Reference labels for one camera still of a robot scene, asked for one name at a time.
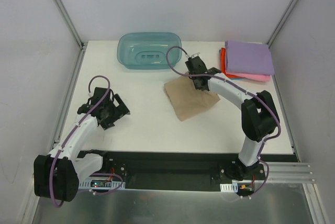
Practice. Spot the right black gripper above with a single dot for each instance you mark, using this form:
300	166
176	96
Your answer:
200	84

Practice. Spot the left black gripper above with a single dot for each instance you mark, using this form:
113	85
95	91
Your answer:
116	111

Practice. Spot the beige t shirt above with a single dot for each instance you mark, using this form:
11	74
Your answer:
186	100

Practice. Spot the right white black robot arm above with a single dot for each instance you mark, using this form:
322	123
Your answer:
259	118

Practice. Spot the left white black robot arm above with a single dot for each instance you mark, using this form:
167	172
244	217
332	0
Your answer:
59	173

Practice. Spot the folded orange t shirt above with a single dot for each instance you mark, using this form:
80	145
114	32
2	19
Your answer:
223	65

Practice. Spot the folded teal t shirt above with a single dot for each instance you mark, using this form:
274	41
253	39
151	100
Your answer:
237	79

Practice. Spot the folded purple t shirt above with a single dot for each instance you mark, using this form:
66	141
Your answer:
248	57

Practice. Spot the folded pink t shirt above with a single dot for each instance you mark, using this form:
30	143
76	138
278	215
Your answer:
255	77

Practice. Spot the teal plastic basin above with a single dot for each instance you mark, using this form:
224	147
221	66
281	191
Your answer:
149	50

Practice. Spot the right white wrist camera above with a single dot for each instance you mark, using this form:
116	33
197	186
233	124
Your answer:
189	56

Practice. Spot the left white cable duct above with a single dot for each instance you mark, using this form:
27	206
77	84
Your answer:
101	185

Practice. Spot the white cable duct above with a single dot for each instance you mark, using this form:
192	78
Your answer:
229	188
101	185

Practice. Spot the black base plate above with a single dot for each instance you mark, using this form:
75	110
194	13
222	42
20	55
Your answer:
197	172

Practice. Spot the right white cable duct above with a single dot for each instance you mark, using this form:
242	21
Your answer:
229	188

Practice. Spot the left aluminium frame post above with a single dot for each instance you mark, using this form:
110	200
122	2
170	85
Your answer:
69	23

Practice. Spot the aluminium frame post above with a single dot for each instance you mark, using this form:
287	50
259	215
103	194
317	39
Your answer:
69	23
282	21

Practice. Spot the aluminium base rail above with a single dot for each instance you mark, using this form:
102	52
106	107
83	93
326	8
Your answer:
290	173

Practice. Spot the right aluminium frame post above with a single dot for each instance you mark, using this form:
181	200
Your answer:
282	21

